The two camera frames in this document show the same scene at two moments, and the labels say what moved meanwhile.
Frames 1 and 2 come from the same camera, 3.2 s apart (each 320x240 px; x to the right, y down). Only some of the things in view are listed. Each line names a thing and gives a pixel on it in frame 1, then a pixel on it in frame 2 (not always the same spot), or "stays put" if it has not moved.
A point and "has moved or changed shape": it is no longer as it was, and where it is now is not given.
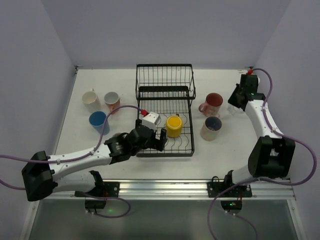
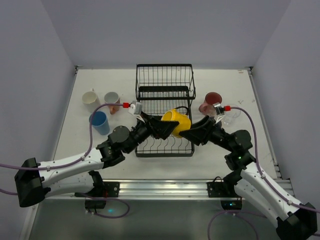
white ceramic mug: [91, 101] stays put
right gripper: [235, 97] to [210, 129]
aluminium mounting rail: [266, 188] stays put
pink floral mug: [211, 107] stays put
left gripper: [155, 139] to [151, 126]
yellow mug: [174, 125] has moved or changed shape
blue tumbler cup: [97, 119] stays put
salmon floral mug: [112, 100] stays put
